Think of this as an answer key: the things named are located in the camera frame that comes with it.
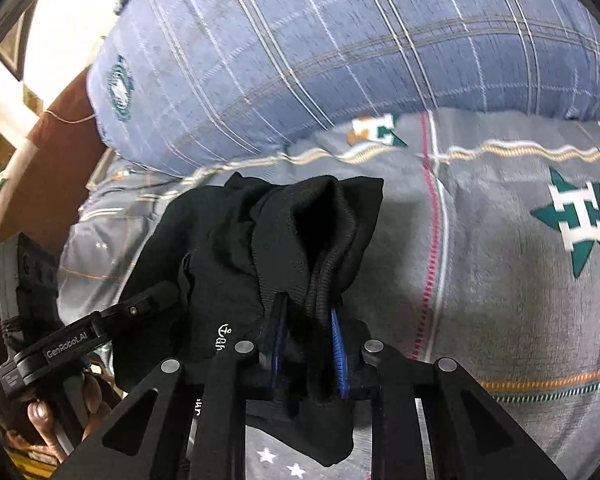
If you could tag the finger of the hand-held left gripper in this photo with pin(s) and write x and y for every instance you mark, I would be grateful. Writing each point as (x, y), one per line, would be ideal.
(140, 307)

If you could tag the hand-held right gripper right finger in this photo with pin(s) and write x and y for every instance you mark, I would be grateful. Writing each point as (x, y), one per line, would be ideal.
(338, 355)

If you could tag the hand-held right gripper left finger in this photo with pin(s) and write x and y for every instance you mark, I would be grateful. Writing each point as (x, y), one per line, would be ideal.
(278, 340)

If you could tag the black pants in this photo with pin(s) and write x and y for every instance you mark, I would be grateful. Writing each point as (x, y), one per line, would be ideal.
(220, 240)

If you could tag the person's left hand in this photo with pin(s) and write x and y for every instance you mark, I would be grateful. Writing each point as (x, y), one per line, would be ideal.
(42, 415)

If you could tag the brown headboard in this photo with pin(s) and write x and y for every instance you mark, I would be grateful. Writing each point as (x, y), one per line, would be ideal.
(45, 170)

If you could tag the yellow object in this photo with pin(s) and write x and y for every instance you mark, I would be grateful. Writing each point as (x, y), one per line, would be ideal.
(30, 462)

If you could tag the grey star print bedsheet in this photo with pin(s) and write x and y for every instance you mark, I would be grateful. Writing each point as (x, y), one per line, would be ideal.
(505, 285)

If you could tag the blue plaid pillow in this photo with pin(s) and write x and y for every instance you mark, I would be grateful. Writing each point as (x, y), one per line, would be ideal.
(330, 35)

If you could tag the large framed wall painting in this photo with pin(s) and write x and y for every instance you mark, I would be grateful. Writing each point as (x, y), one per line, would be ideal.
(11, 47)

